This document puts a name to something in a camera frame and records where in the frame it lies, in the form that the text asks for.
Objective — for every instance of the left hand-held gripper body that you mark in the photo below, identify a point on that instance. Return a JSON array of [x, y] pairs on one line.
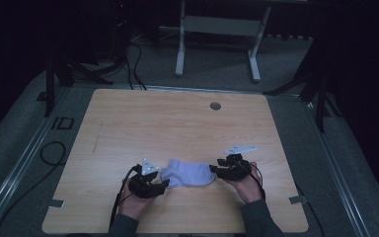
[[144, 184]]

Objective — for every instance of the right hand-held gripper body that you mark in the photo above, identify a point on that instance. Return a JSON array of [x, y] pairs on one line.
[[237, 169]]

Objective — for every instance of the person's right hand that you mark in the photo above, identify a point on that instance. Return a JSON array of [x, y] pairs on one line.
[[248, 189]]

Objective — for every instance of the person's left hand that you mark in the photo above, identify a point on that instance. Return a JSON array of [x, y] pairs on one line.
[[135, 205]]

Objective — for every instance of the grey round table grommet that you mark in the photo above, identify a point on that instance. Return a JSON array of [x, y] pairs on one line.
[[215, 106]]

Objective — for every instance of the black tripod stand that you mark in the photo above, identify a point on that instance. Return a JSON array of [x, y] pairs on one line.
[[320, 98], [51, 85]]

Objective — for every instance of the white metal desk frame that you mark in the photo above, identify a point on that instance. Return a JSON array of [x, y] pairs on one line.
[[222, 25]]

